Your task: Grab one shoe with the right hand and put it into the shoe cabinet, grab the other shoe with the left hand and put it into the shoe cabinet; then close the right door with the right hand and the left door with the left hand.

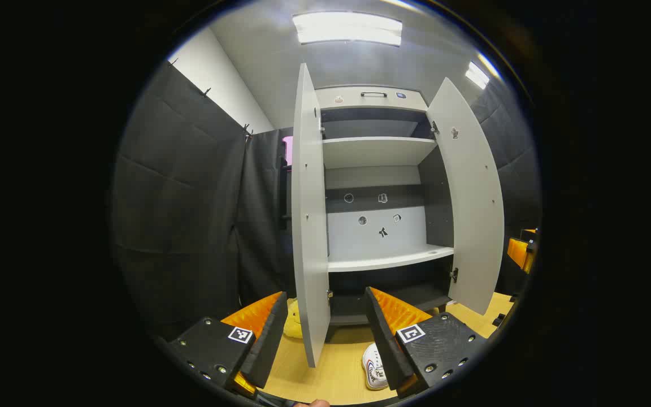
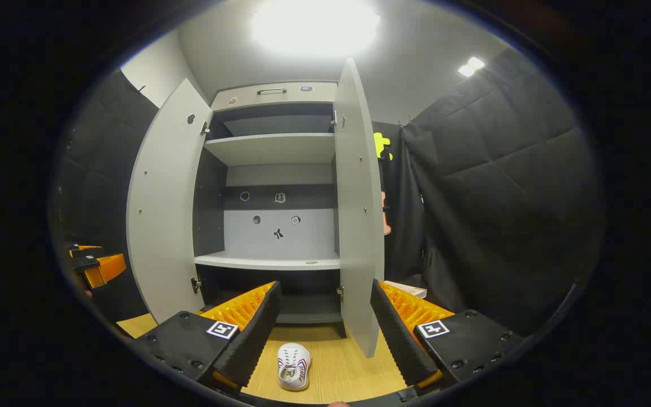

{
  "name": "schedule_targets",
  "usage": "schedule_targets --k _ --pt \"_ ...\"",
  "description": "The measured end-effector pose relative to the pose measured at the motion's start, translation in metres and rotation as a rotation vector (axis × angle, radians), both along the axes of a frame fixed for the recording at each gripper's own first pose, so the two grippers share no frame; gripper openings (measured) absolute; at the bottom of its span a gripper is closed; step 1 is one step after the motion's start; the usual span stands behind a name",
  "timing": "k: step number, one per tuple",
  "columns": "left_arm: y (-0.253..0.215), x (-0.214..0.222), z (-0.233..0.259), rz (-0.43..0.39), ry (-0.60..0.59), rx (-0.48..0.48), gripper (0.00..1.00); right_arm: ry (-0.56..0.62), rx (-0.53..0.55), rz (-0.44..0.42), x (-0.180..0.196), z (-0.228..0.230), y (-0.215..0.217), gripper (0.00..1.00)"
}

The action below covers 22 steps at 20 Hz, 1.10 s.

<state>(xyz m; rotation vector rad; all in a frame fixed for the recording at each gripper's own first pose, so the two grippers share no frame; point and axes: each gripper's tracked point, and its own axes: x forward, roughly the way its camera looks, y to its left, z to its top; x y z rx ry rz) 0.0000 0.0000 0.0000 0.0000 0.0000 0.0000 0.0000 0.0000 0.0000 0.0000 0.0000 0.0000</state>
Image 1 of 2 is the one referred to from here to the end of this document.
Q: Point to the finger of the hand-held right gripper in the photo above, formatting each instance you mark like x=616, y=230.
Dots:
x=519, y=252

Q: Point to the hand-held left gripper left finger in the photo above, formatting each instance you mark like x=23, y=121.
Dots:
x=269, y=345

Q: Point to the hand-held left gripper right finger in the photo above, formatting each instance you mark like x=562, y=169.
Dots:
x=385, y=345

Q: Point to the white canvas shoe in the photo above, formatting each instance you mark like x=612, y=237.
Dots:
x=373, y=367

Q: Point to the grey cabinet door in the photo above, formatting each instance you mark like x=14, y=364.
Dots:
x=472, y=215
x=309, y=226

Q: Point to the grey shoe cabinet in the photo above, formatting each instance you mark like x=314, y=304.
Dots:
x=376, y=152

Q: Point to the yellow plush toy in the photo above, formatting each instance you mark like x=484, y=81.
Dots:
x=293, y=328

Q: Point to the black backdrop cloth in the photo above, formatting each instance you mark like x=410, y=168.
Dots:
x=190, y=198
x=520, y=169

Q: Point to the small ceiling light panel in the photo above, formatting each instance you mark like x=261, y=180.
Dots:
x=477, y=74

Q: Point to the large ceiling light panel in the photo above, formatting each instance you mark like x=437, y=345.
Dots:
x=348, y=28

